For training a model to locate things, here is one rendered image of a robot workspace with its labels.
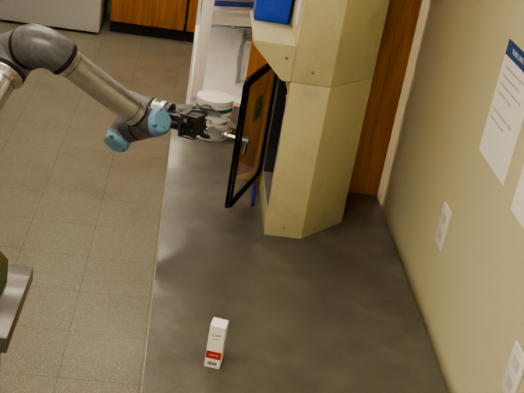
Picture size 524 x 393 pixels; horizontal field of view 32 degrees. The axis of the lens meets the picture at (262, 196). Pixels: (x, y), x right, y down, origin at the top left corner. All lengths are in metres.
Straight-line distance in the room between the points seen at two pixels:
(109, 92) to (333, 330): 0.86
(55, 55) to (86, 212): 2.36
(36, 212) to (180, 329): 2.56
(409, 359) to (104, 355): 1.71
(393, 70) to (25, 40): 1.14
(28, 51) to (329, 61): 0.78
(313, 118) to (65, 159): 2.92
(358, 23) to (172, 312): 0.91
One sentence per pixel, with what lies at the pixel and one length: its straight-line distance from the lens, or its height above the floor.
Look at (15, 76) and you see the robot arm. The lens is 2.48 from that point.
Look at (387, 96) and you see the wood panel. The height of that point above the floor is 1.29.
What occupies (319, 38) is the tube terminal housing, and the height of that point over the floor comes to 1.54.
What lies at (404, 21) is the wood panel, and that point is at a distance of 2.88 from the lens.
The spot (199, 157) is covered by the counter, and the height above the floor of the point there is 0.94.
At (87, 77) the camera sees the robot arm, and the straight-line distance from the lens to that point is 2.47.
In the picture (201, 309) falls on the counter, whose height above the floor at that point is 0.94.
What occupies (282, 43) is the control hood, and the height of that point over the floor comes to 1.51.
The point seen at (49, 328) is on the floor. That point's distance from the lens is 3.83.
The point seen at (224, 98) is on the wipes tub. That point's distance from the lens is 3.25.
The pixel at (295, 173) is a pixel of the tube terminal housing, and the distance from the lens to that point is 2.59.
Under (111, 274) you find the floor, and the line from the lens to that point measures 4.20.
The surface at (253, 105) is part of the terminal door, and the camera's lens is 2.64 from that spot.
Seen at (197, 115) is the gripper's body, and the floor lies 1.23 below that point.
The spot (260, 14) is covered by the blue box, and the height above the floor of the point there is 1.53.
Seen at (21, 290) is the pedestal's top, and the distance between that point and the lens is 2.30.
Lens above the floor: 2.17
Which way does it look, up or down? 25 degrees down
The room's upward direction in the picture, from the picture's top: 10 degrees clockwise
